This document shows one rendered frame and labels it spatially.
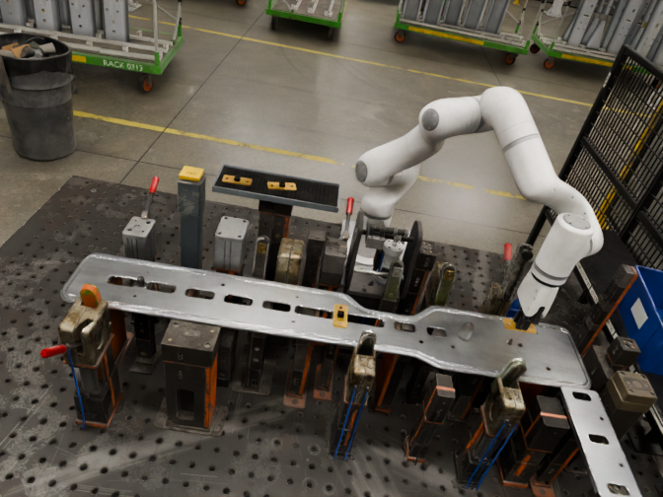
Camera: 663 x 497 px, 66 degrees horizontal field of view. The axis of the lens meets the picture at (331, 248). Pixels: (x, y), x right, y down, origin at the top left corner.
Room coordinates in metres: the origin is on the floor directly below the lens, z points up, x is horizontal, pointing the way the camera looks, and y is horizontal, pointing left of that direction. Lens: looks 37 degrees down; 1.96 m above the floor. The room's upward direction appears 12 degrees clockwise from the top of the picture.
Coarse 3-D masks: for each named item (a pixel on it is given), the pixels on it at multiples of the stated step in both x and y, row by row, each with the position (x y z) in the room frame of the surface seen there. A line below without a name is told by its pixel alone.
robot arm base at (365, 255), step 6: (366, 222) 1.53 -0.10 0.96; (384, 222) 1.53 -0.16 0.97; (390, 222) 1.57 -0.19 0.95; (348, 240) 1.62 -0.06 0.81; (360, 240) 1.54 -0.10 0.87; (348, 246) 1.58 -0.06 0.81; (360, 246) 1.53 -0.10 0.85; (360, 252) 1.53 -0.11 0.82; (366, 252) 1.53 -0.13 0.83; (372, 252) 1.53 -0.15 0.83; (360, 258) 1.52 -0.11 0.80; (366, 258) 1.52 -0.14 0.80; (372, 258) 1.53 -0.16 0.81; (366, 264) 1.49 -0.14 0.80; (372, 264) 1.50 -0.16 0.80
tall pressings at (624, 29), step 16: (592, 0) 8.36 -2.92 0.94; (608, 0) 8.47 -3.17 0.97; (624, 0) 8.64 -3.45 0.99; (640, 0) 8.42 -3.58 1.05; (656, 0) 8.47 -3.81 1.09; (576, 16) 8.41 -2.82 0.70; (624, 16) 8.42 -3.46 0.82; (640, 16) 8.65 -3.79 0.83; (656, 16) 8.19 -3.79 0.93; (576, 32) 8.32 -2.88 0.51; (592, 32) 8.59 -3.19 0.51; (608, 32) 8.66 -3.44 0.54; (624, 32) 8.40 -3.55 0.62; (640, 32) 8.43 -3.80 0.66; (656, 32) 8.18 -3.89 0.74; (592, 48) 8.39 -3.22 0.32; (608, 48) 8.41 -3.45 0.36; (640, 48) 8.16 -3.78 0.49; (656, 48) 8.26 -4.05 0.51; (656, 64) 8.17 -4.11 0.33
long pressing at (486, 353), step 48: (144, 288) 0.95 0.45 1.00; (192, 288) 0.99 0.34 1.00; (240, 288) 1.02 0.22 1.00; (288, 288) 1.06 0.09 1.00; (288, 336) 0.89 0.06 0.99; (336, 336) 0.92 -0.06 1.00; (384, 336) 0.95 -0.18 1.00; (432, 336) 0.99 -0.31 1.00; (480, 336) 1.03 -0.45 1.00; (528, 336) 1.06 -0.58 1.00; (576, 384) 0.93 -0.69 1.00
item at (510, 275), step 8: (520, 248) 1.17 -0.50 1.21; (528, 248) 1.18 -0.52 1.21; (520, 256) 1.18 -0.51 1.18; (528, 256) 1.15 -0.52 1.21; (512, 264) 1.17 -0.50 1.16; (520, 264) 1.18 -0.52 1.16; (512, 272) 1.16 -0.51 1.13; (520, 272) 1.16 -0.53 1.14; (504, 280) 1.17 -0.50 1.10; (512, 280) 1.17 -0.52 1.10; (504, 288) 1.15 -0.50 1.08; (512, 288) 1.16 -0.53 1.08; (512, 296) 1.15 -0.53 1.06
